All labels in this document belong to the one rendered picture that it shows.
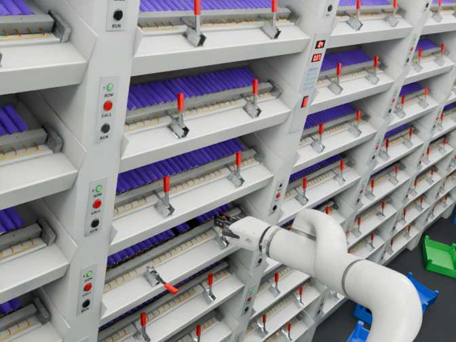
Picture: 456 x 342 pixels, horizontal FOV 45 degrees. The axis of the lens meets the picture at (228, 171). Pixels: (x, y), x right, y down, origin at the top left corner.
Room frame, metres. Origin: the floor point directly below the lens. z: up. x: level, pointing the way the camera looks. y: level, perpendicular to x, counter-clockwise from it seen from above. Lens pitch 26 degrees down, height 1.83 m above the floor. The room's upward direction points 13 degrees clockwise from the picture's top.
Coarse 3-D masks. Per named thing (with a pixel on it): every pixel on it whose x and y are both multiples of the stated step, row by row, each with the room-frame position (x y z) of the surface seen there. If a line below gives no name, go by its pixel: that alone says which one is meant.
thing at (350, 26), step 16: (352, 0) 1.83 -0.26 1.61; (368, 0) 1.93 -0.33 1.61; (384, 0) 2.03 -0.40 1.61; (400, 0) 2.05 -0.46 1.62; (336, 16) 1.51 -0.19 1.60; (352, 16) 1.67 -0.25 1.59; (368, 16) 1.81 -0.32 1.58; (384, 16) 1.94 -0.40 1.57; (400, 16) 2.01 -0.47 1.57; (416, 16) 2.01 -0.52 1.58; (336, 32) 1.56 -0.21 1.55; (352, 32) 1.63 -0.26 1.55; (368, 32) 1.72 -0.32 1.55; (384, 32) 1.82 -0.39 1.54; (400, 32) 1.94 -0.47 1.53
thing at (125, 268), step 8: (208, 224) 1.33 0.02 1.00; (192, 232) 1.27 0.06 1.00; (200, 232) 1.29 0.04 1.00; (176, 240) 1.22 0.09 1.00; (184, 240) 1.23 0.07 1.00; (200, 240) 1.28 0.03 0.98; (160, 248) 1.17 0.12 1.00; (168, 248) 1.18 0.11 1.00; (144, 256) 1.12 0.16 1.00; (152, 256) 1.13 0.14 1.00; (128, 264) 1.08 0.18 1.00; (136, 264) 1.09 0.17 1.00; (144, 264) 1.12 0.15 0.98; (112, 272) 1.04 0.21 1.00; (120, 272) 1.05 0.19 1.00; (128, 272) 1.07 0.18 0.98; (136, 272) 1.08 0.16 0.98; (104, 280) 1.01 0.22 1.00; (112, 280) 1.03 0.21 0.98
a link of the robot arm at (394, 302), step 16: (352, 272) 0.95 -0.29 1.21; (368, 272) 0.92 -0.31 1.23; (384, 272) 0.90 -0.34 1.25; (352, 288) 0.92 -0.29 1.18; (368, 288) 0.89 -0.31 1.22; (384, 288) 0.87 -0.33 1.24; (400, 288) 0.86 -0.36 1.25; (368, 304) 0.88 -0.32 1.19; (384, 304) 0.85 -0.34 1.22; (400, 304) 0.84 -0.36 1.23; (416, 304) 0.84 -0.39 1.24; (384, 320) 0.83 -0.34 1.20; (400, 320) 0.81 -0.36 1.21; (416, 320) 0.82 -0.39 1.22; (368, 336) 0.83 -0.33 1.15; (384, 336) 0.80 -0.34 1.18; (400, 336) 0.79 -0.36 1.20
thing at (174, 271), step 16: (240, 208) 1.46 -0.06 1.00; (192, 240) 1.28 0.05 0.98; (160, 256) 1.17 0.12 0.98; (192, 256) 1.22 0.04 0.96; (208, 256) 1.25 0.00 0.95; (224, 256) 1.32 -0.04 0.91; (160, 272) 1.13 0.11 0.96; (176, 272) 1.15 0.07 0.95; (192, 272) 1.20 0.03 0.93; (128, 288) 1.04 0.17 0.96; (144, 288) 1.06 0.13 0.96; (160, 288) 1.09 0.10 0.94; (112, 304) 0.98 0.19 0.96; (128, 304) 1.00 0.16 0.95
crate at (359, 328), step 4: (360, 324) 1.71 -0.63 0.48; (356, 328) 1.72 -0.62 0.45; (360, 328) 1.71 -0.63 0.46; (364, 328) 1.72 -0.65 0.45; (352, 332) 1.68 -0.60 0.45; (356, 332) 1.71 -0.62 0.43; (360, 332) 1.72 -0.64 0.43; (364, 332) 1.72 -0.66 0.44; (368, 332) 1.71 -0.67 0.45; (352, 336) 1.69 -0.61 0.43; (356, 336) 1.71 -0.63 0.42; (360, 336) 1.72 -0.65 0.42; (364, 336) 1.71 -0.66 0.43; (348, 340) 1.63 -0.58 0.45; (352, 340) 1.70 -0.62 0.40; (356, 340) 1.71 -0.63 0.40; (360, 340) 1.71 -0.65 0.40; (364, 340) 1.71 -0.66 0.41
